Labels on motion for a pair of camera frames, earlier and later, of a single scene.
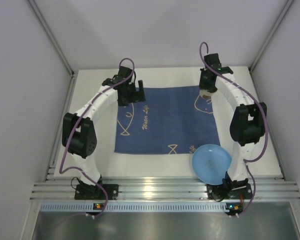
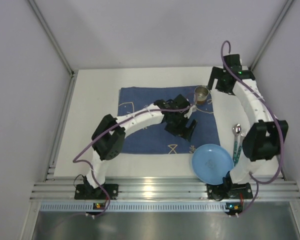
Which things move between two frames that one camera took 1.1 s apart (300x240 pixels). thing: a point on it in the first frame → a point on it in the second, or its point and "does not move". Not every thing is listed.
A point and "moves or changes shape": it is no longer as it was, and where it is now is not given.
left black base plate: [83, 191] does not move
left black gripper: [134, 93] → [184, 122]
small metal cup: [206, 94] moves or changes shape
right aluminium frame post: [270, 34] does not move
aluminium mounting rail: [161, 188] does not move
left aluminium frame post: [52, 36] does not move
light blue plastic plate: [210, 162] does not move
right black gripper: [207, 86] → [217, 78]
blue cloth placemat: [171, 120] does not move
